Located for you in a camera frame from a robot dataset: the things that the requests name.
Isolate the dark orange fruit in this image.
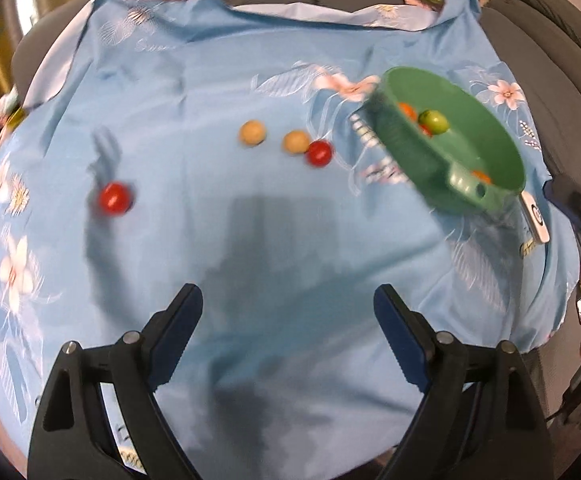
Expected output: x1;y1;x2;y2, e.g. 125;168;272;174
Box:
397;102;418;122

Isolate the bright orange fruit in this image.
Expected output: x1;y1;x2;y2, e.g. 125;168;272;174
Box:
471;170;492;184

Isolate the white remote control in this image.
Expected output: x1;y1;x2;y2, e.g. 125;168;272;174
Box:
519;191;551;245

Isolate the green plastic bowl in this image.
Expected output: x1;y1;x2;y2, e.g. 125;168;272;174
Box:
364;66;525;214

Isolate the green jujube fruit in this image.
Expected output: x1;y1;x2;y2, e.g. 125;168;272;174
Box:
418;110;450;136

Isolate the loose red tomato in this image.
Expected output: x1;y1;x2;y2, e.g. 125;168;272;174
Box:
97;181;133;216

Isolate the small red cherry tomato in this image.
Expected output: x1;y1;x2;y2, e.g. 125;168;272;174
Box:
305;140;333;168

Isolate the tan round fruit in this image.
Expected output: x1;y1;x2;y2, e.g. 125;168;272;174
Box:
240;119;268;146
282;130;311;155

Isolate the blue floral cloth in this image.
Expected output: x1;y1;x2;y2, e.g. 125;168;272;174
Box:
0;0;579;479

